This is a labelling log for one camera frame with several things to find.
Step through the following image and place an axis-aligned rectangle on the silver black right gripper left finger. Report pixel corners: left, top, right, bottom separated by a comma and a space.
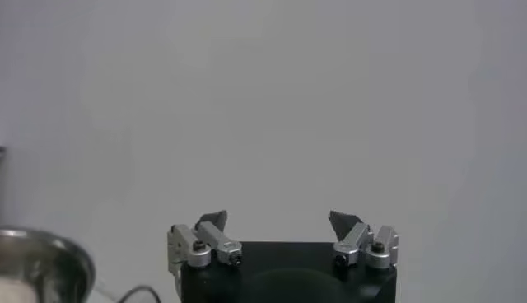
166, 209, 244, 277

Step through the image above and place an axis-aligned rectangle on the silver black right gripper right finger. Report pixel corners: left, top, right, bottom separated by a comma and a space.
328, 209, 400, 271

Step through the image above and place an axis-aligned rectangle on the stainless steel steamer basket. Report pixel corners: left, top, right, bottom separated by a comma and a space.
0, 226, 96, 303

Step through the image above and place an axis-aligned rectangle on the black pot power cord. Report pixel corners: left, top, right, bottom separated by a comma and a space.
117, 284, 163, 303

